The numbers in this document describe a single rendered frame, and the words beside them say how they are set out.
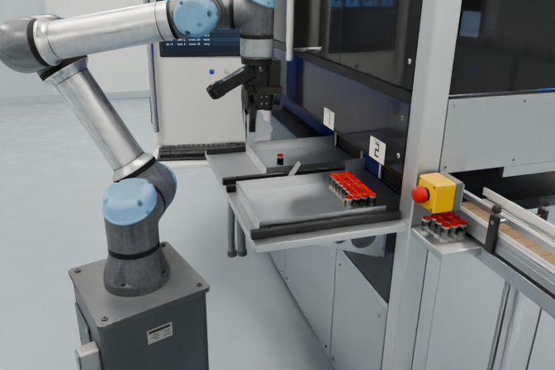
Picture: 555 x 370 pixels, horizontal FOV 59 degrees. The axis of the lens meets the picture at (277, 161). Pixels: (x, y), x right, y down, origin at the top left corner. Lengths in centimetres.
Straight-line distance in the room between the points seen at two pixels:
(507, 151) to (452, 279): 38
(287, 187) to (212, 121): 70
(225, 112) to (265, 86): 95
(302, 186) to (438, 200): 45
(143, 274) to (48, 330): 136
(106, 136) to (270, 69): 41
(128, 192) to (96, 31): 35
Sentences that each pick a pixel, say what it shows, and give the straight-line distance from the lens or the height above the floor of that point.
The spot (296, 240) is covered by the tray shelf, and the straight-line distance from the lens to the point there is 117.
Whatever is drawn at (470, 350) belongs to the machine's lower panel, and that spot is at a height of 42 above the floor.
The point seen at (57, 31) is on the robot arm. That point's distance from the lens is 106.
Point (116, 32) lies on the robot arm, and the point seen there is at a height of 136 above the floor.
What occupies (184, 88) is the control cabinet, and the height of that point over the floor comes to 104.
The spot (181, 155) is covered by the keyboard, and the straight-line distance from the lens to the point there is 191.
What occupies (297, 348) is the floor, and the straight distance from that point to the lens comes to 220.
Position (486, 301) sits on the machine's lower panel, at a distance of 159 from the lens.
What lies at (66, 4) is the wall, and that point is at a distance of 654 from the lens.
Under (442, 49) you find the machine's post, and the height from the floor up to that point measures 132.
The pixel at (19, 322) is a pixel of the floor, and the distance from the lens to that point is 258.
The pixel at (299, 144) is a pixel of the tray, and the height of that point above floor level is 89.
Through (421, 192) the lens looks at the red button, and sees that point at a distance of 116.
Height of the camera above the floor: 146
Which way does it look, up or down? 20 degrees down
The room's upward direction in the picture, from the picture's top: 1 degrees clockwise
